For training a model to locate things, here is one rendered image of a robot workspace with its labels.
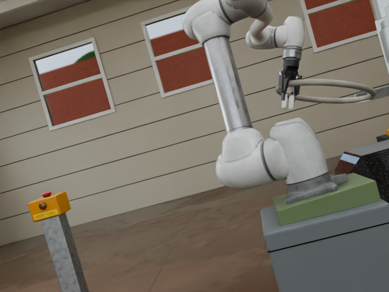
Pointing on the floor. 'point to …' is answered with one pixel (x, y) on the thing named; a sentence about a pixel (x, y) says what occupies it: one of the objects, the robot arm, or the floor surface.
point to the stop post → (60, 241)
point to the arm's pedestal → (331, 250)
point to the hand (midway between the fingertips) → (287, 102)
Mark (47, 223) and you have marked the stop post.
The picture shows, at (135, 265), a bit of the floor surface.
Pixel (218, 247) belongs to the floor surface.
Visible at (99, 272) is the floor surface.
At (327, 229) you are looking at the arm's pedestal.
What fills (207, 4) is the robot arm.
